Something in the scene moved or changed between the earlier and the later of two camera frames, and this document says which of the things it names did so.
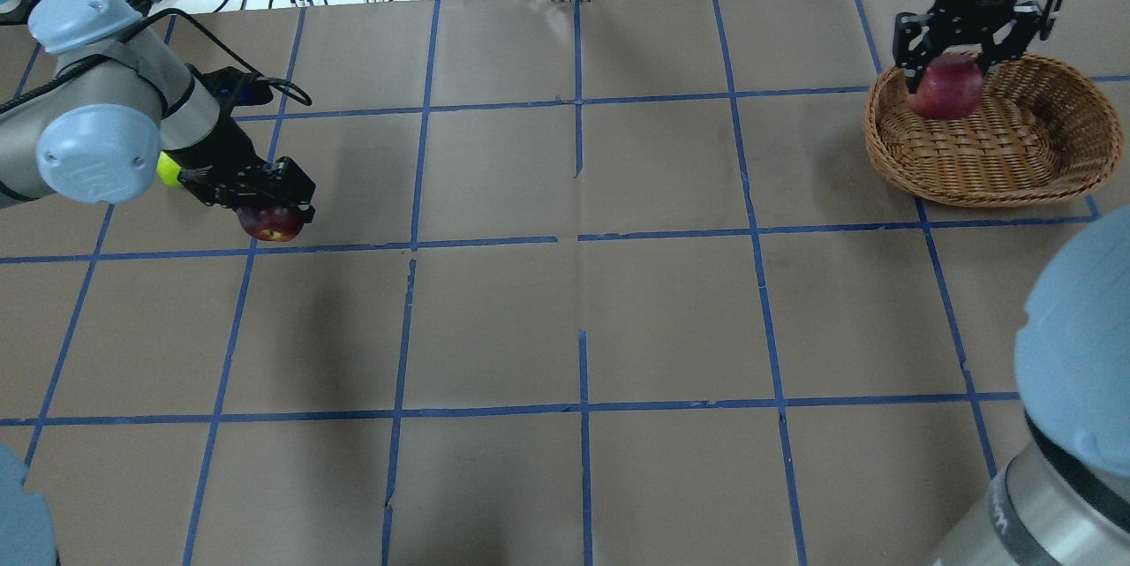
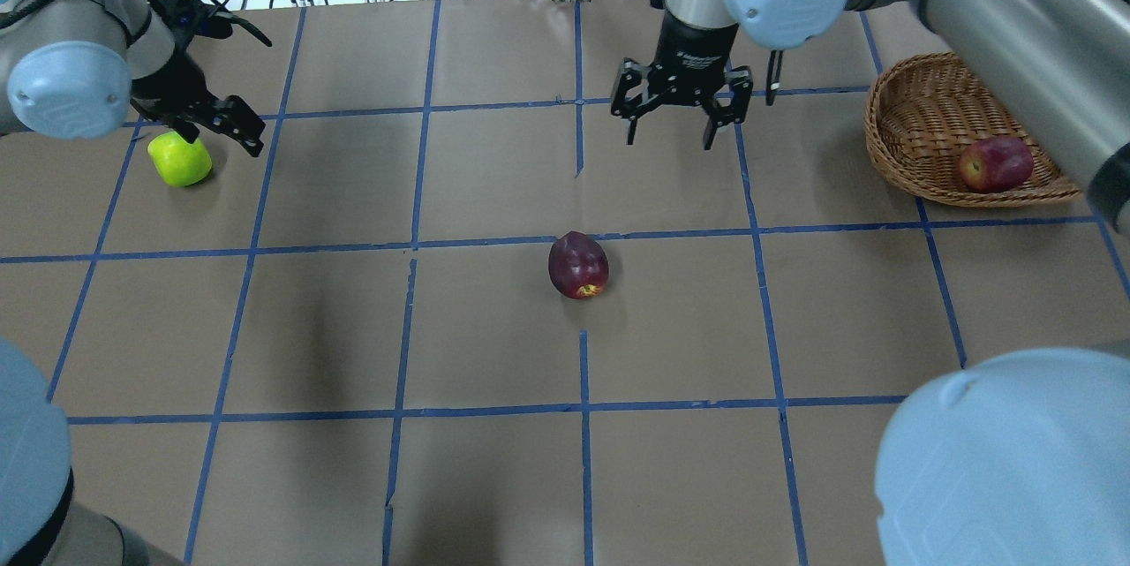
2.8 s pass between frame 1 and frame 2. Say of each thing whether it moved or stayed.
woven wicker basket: stayed
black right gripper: moved
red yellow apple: moved
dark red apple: moved
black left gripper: moved
